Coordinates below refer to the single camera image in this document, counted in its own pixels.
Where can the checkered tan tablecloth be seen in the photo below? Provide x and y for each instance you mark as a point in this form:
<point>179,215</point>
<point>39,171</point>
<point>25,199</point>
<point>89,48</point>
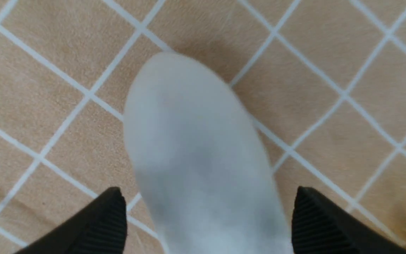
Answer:
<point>325,82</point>

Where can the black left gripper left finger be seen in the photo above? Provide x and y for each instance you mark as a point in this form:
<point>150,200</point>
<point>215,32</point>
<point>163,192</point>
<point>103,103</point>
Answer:
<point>99,228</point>

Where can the white radish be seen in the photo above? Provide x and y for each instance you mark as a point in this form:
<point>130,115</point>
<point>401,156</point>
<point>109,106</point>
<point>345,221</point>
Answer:
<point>199,164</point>

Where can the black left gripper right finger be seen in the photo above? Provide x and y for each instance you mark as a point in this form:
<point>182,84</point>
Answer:
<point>319,226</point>

